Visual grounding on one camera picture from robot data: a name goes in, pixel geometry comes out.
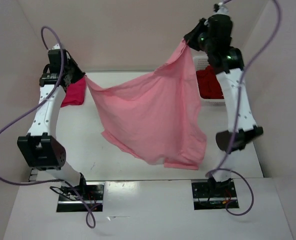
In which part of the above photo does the light pink t-shirt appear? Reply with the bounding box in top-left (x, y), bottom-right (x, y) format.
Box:
top-left (86, 41), bottom-right (207, 170)

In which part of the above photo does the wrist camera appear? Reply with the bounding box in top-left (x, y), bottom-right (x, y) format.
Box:
top-left (213, 2), bottom-right (229, 16)
top-left (51, 43), bottom-right (63, 51)

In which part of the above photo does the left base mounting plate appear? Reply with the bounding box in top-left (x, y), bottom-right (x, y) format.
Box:
top-left (49, 181), bottom-right (105, 213)

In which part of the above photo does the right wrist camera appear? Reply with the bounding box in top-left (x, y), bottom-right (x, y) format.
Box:
top-left (213, 2), bottom-right (229, 16)

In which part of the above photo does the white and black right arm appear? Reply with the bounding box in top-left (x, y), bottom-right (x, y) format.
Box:
top-left (184, 13), bottom-right (264, 197)

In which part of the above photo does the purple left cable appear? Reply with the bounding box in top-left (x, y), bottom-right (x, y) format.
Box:
top-left (0, 26), bottom-right (96, 230)

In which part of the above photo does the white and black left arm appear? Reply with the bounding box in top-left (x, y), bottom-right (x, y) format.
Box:
top-left (17, 46), bottom-right (89, 200)

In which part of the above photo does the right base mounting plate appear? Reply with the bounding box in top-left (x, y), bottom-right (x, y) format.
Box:
top-left (191, 179), bottom-right (239, 210)

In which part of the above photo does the magenta t-shirt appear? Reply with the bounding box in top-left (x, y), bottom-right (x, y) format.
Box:
top-left (61, 77), bottom-right (86, 108)

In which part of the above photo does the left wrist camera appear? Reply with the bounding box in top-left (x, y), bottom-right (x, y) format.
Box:
top-left (51, 43), bottom-right (63, 51)

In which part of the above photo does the base mounting plate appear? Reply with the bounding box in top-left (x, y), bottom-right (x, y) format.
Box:
top-left (191, 179), bottom-right (239, 210)
top-left (49, 181), bottom-right (105, 213)

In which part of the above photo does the white plastic basket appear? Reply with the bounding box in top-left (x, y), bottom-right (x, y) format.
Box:
top-left (193, 55), bottom-right (225, 106)

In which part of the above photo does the dark red t-shirt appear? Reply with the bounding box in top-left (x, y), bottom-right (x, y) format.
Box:
top-left (196, 65), bottom-right (224, 100)

